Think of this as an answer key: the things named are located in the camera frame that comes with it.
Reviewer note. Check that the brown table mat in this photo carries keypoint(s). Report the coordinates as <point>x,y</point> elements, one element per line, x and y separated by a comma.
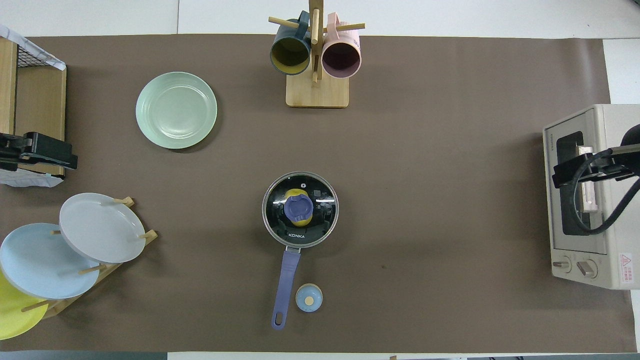
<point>400,150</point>

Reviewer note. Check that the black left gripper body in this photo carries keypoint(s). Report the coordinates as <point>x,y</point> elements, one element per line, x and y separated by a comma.
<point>10,155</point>

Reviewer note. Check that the wooden plate rack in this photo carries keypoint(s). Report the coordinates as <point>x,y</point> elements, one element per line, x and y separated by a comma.
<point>107,270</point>

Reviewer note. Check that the yellow lemon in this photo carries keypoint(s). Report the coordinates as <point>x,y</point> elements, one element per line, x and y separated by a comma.
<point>292,194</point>

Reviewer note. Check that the white checked cloth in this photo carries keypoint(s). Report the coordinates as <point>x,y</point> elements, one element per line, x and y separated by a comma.
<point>35,50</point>

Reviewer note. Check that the glass lid blue knob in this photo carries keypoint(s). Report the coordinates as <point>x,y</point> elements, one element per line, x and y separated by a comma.
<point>320,225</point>

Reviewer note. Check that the pink mug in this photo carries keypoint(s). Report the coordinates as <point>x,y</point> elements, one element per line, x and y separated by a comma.
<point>341,60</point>

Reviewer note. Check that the grey plate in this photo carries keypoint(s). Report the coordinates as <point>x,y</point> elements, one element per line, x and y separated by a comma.
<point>102,227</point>

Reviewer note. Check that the beige toaster oven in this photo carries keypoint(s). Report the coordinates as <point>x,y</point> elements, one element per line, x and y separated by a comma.
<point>615,250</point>

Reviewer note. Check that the small blue shaker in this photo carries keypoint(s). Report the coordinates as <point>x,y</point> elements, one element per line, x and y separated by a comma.
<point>309,298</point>

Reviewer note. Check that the pale green plate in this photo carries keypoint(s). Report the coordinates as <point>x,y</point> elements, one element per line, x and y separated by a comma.
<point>176,110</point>

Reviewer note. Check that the light blue plate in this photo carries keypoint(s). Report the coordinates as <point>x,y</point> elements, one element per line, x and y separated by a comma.
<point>40,265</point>

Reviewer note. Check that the yellow plate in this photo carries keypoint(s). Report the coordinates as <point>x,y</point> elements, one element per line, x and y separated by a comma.
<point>12,315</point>

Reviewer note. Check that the wooden mug tree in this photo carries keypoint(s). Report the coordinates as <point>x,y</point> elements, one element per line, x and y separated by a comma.
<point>317,92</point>

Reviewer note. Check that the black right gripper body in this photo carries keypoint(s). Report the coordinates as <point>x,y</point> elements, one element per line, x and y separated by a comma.
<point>620,162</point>

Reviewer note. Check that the dark teal mug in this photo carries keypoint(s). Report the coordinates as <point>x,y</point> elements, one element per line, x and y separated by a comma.
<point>291,55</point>

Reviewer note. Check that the white crumpled bag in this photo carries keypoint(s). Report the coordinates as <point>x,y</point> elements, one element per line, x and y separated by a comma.
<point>30,179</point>

